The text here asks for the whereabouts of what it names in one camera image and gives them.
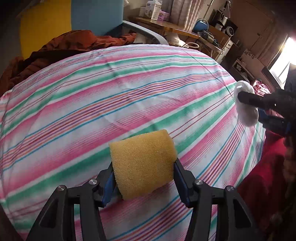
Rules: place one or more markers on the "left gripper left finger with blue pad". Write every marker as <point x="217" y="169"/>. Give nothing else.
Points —
<point x="56" y="219"/>

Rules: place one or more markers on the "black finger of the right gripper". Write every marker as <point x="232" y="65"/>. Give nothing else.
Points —
<point x="263" y="102"/>

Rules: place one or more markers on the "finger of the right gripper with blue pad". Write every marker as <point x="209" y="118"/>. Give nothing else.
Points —
<point x="274" y="124"/>

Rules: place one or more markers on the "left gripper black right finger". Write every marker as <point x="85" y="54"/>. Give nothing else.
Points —
<point x="234" y="221"/>

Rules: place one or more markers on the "white cloth ball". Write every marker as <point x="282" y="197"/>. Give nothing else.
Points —
<point x="247" y="114"/>

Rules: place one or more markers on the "red pink pillow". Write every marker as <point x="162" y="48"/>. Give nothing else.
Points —
<point x="269" y="189"/>

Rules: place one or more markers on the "striped pink green bedsheet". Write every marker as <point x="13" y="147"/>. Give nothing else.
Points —
<point x="56" y="126"/>

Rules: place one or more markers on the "pink checked curtain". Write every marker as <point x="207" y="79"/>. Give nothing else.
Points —
<point x="185" y="13"/>

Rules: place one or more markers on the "white carton on table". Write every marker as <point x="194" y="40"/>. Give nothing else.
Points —
<point x="156" y="10"/>

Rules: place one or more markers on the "rust red blanket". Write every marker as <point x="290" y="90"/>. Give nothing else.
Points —
<point x="59" y="48"/>

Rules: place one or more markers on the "grey yellow blue headboard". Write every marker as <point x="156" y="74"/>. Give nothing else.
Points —
<point x="44" y="21"/>

